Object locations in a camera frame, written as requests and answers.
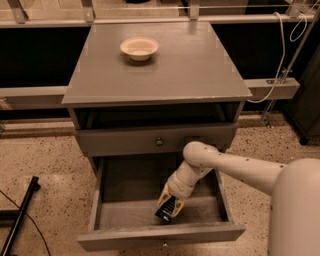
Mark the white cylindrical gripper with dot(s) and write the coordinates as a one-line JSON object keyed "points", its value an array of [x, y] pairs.
{"points": [[177, 189]]}

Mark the dark blue snack bar wrapper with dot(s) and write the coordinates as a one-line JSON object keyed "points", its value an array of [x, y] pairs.
{"points": [[166, 210]]}

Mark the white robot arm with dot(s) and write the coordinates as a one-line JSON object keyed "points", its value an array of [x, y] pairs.
{"points": [[294, 188]]}

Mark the open grey wooden drawer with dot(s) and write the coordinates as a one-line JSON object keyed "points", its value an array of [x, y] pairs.
{"points": [[125, 200]]}

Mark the closed grey upper drawer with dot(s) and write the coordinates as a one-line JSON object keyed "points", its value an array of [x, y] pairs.
{"points": [[144, 140]]}

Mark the grey wooden drawer cabinet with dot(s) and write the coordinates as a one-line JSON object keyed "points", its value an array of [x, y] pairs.
{"points": [[189, 80]]}

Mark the black metal stand leg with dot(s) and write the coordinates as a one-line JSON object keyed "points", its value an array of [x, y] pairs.
{"points": [[18, 219]]}

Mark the white paper bowl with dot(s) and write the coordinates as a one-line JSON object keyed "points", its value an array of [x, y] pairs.
{"points": [[139, 48]]}

